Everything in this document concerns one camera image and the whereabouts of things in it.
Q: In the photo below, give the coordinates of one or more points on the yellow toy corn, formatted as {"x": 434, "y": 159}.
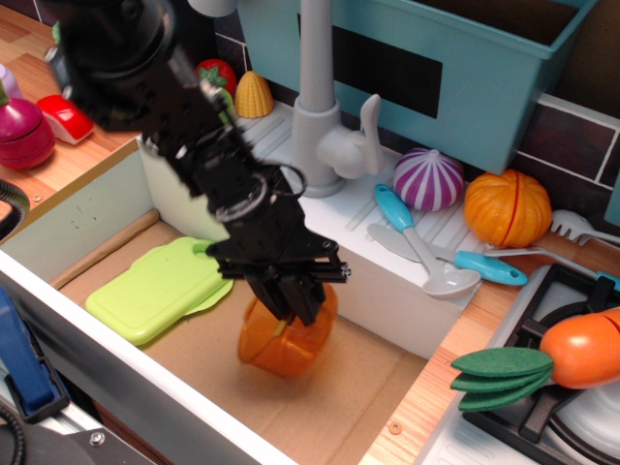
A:
{"x": 253, "y": 98}

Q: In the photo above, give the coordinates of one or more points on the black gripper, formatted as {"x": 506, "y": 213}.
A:
{"x": 268, "y": 236}

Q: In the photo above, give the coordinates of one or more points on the grey spoon blue handle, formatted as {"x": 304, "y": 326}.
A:
{"x": 442, "y": 283}

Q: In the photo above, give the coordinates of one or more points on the red white toy slice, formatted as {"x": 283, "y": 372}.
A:
{"x": 68, "y": 123}

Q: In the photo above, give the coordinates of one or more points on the grey toy faucet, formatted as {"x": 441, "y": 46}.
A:
{"x": 290, "y": 43}

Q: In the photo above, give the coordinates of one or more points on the grey knife blue handle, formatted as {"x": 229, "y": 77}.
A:
{"x": 490, "y": 269}

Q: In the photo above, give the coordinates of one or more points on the green toy apple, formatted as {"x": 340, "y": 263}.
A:
{"x": 227, "y": 104}

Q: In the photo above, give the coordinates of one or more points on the orange transparent plastic pot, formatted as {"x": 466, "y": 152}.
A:
{"x": 285, "y": 348}

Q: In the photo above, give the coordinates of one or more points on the blue clamp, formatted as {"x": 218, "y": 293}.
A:
{"x": 32, "y": 381}

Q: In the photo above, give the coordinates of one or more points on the orange toy pumpkin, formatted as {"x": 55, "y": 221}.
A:
{"x": 510, "y": 210}

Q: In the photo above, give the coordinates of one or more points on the purple white striped onion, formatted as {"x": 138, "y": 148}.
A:
{"x": 427, "y": 180}

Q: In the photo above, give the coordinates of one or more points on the teal plastic bin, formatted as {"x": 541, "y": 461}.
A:
{"x": 459, "y": 76}

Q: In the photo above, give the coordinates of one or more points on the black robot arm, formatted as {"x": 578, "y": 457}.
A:
{"x": 124, "y": 64}

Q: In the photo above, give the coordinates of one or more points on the light green cutting board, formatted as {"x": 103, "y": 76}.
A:
{"x": 163, "y": 286}

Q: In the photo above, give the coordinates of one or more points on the orange toy carrot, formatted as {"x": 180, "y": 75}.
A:
{"x": 578, "y": 353}

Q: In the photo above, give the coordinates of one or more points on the grey toy pasta server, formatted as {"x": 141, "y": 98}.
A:
{"x": 566, "y": 224}

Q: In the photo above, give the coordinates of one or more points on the magenta toy beet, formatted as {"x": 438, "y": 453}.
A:
{"x": 27, "y": 140}

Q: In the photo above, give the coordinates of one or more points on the red toy tomato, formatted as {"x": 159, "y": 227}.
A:
{"x": 219, "y": 73}

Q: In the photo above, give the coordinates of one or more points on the grey metal base plate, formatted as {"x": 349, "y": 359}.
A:
{"x": 60, "y": 442}

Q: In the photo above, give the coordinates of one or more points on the white toy sink unit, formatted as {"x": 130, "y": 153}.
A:
{"x": 376, "y": 289}

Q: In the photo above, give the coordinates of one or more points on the lavender toy piece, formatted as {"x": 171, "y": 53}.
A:
{"x": 10, "y": 83}

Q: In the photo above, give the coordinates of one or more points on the black stove burner grate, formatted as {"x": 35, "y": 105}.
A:
{"x": 555, "y": 425}

